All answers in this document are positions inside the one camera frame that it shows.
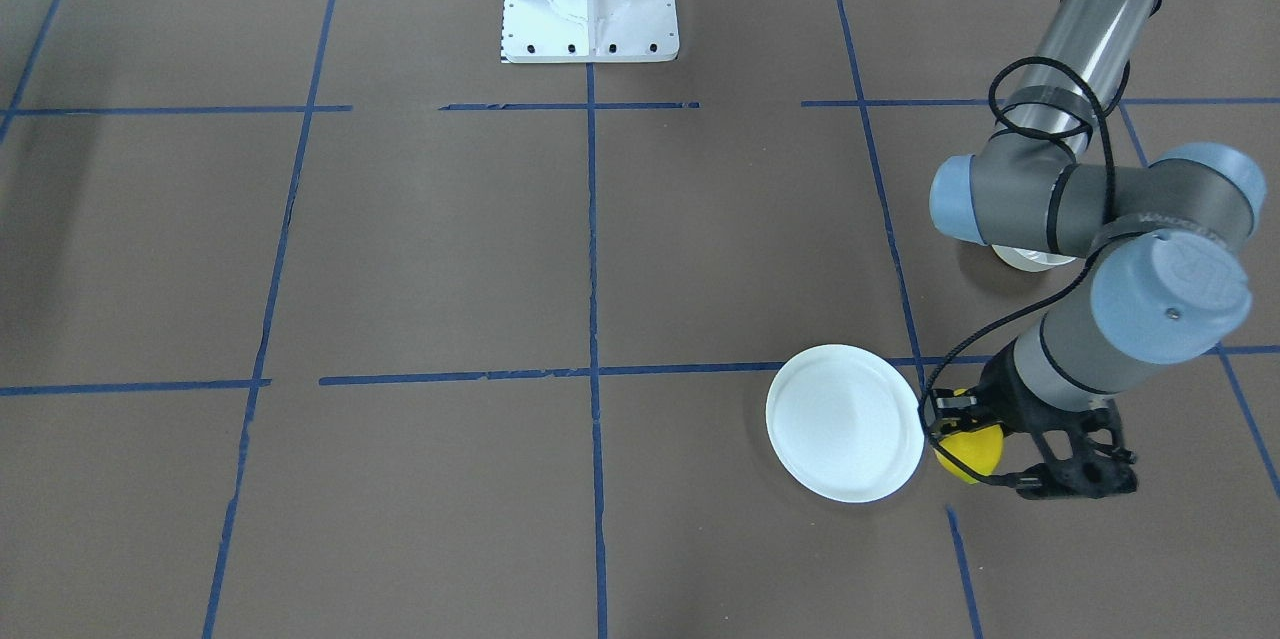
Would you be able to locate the white plate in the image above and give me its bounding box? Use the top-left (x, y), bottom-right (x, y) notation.
top-left (764, 344), bottom-right (924, 505)

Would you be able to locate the brown paper table cover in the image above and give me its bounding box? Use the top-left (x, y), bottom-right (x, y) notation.
top-left (3, 0), bottom-right (1277, 638)

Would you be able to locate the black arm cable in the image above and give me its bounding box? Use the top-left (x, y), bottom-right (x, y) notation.
top-left (915, 0), bottom-right (1166, 490)

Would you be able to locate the white bowl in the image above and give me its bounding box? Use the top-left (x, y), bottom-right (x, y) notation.
top-left (992, 245), bottom-right (1076, 273)

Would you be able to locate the yellow lemon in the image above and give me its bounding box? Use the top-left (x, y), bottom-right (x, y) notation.
top-left (928, 389), bottom-right (1005, 484)

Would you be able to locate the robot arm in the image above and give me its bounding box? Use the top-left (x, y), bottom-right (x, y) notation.
top-left (919, 0), bottom-right (1267, 501)

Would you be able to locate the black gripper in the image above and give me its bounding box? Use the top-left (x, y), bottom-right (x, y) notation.
top-left (975, 355), bottom-right (1138, 501)

